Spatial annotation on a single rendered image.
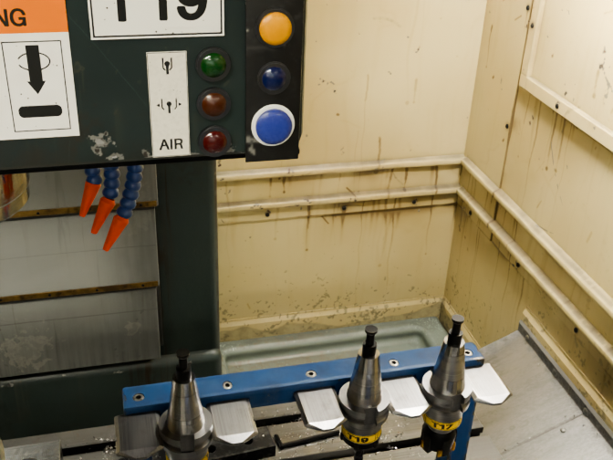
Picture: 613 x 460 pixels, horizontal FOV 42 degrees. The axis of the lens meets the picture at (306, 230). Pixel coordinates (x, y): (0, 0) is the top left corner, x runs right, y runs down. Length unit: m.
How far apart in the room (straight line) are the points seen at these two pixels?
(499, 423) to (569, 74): 0.68
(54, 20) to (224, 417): 0.54
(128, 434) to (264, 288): 1.09
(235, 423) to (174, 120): 0.45
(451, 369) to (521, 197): 0.81
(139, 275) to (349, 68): 0.68
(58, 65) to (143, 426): 0.50
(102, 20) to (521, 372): 1.31
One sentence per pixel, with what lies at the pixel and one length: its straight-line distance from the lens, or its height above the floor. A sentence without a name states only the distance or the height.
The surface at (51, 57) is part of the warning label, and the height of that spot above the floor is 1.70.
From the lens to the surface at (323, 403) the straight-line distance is 1.00.
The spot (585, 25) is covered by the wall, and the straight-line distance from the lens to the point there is 1.54.
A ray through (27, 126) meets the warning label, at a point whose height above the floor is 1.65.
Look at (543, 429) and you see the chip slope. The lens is 1.64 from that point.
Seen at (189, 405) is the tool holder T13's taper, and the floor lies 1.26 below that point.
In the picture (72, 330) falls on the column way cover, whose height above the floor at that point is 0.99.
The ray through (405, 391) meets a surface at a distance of 1.04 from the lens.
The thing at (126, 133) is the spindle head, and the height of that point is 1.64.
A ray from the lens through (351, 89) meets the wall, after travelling 1.82.
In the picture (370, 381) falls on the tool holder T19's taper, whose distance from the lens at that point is 0.97.
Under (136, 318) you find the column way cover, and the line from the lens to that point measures 1.52.
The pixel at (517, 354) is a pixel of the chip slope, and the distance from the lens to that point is 1.77.
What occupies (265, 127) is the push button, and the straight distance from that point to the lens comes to 0.65.
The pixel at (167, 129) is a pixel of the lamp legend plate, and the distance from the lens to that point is 0.64.
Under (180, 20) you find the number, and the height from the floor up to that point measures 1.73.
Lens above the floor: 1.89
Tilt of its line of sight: 30 degrees down
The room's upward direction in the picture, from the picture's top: 3 degrees clockwise
